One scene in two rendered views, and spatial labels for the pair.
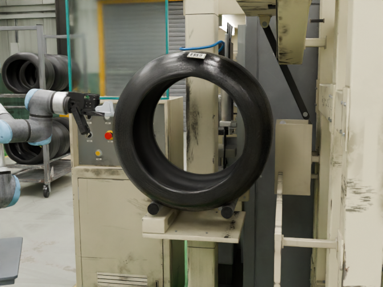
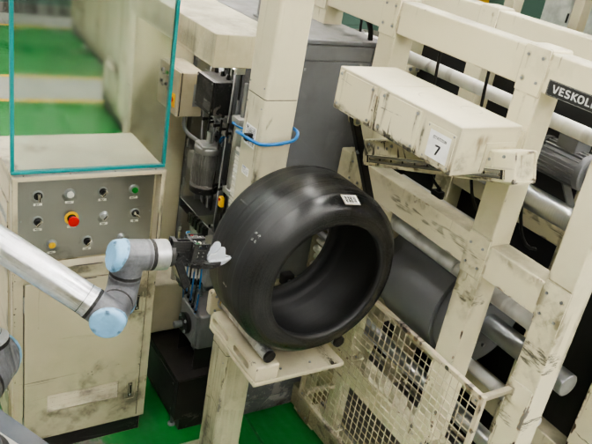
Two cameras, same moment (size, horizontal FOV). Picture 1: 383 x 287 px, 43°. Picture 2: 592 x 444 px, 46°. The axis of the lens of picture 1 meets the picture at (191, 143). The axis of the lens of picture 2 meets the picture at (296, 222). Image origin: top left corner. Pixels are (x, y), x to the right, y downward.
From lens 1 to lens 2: 181 cm
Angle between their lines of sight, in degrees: 47
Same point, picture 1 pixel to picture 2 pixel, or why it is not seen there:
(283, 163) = not seen: hidden behind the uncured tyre
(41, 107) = (139, 269)
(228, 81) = (377, 225)
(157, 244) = (136, 343)
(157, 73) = (312, 225)
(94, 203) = (49, 313)
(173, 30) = not seen: outside the picture
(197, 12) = (279, 99)
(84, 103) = (196, 254)
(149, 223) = (263, 372)
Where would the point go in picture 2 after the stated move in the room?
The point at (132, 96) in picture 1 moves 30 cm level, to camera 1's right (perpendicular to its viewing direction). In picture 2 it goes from (281, 251) to (351, 233)
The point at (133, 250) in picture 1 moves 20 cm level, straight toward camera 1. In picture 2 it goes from (102, 358) to (132, 383)
